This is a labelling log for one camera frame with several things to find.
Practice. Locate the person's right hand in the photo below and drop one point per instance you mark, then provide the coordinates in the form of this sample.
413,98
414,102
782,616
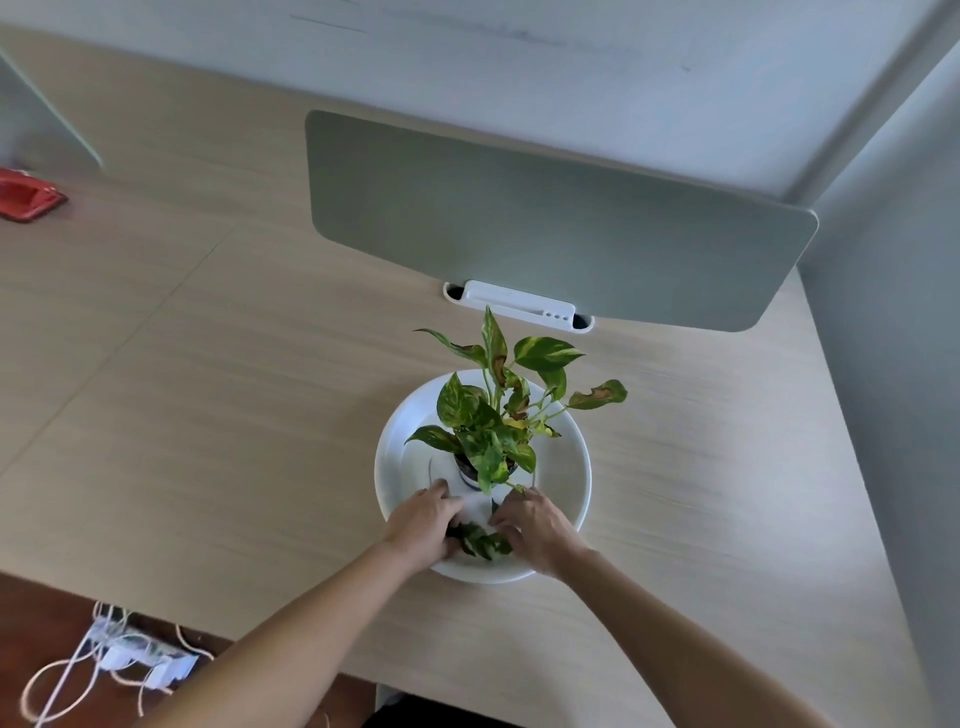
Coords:
544,536

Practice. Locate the person's left hand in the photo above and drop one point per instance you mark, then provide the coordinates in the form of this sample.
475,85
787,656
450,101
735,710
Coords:
416,529

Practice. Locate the person's right thumb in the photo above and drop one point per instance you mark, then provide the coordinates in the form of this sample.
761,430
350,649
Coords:
513,540

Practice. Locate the person's left fingers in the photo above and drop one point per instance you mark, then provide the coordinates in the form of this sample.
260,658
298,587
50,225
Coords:
452,511

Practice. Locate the green pothos leaf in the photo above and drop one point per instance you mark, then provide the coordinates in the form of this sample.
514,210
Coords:
480,541

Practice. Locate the person's left forearm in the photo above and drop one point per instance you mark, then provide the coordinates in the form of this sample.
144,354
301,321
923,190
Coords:
300,637

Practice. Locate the person's right forearm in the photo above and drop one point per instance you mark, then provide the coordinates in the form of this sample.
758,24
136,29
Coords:
675,645

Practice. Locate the small white plant pot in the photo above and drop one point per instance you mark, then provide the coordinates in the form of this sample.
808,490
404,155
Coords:
466,469

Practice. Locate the white round basin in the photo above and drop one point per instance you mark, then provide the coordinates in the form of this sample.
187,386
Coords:
559,480

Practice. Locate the green pothos plant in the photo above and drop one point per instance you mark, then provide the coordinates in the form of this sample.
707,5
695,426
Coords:
495,427

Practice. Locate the grey-green desk divider panel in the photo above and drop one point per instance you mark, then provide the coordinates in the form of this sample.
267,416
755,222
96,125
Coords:
37,112
540,217

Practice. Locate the white power strip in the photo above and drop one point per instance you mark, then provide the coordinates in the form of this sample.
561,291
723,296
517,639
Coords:
142,656

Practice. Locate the red plastic tray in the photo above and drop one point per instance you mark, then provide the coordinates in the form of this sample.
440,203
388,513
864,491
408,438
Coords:
26,196

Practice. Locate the white divider bracket tray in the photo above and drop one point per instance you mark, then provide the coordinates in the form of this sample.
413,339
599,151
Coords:
517,304

